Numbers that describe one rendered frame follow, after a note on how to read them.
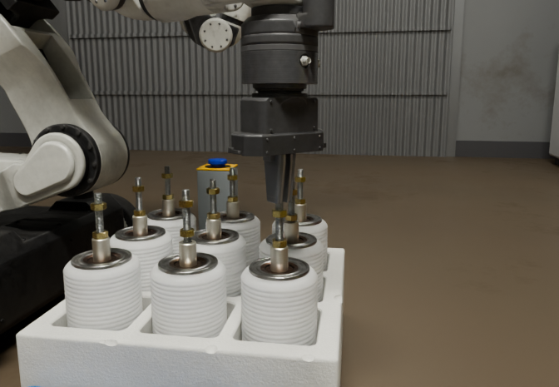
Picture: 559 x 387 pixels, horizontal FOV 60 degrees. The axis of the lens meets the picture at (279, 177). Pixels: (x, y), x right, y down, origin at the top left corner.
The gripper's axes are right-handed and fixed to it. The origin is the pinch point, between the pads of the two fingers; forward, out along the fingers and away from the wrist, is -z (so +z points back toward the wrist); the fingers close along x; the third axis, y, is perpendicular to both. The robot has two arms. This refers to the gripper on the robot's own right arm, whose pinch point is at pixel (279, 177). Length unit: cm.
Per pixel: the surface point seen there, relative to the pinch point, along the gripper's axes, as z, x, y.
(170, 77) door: 21, -139, -316
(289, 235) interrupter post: -10.4, -7.8, -7.4
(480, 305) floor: -37, -62, -7
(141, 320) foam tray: -18.8, 13.4, -11.5
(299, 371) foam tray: -20.5, 3.2, 7.8
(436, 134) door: -20, -274, -162
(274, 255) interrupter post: -9.5, 1.0, 0.3
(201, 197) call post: -11.4, -12.3, -41.5
